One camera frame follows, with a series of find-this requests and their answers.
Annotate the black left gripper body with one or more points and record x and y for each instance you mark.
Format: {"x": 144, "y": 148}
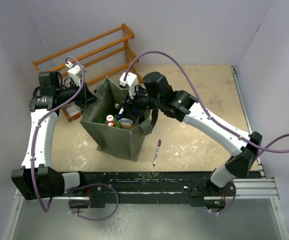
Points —
{"x": 81, "y": 100}

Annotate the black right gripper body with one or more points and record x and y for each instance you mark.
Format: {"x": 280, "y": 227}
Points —
{"x": 141, "y": 101}

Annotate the blue orange juice carton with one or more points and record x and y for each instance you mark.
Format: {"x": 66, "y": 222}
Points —
{"x": 125, "y": 123}

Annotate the green Perrier glass bottle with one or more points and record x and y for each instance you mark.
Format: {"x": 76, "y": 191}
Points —
{"x": 117, "y": 106}

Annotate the orange juice plastic bottle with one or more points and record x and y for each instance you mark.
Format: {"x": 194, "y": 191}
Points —
{"x": 114, "y": 119}

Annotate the dark cola glass bottle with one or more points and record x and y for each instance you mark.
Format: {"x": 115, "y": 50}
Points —
{"x": 111, "y": 124}

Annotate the green canvas tote bag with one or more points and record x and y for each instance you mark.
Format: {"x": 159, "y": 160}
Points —
{"x": 117, "y": 142}

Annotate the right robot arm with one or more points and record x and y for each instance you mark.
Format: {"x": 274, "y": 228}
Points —
{"x": 156, "y": 94}

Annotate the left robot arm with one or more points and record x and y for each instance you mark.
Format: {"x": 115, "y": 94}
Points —
{"x": 36, "y": 178}

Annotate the pink white marker pen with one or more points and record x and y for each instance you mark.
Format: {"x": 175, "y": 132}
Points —
{"x": 157, "y": 152}

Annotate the orange wooden shoe rack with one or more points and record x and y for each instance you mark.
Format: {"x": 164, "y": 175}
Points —
{"x": 118, "y": 45}

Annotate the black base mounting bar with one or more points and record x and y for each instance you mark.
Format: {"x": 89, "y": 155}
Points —
{"x": 151, "y": 187}

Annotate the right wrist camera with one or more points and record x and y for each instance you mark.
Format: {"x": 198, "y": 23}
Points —
{"x": 129, "y": 80}

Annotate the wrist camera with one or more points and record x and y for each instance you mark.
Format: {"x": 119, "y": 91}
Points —
{"x": 129, "y": 80}
{"x": 75, "y": 73}

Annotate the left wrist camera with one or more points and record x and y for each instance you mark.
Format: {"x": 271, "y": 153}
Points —
{"x": 75, "y": 73}

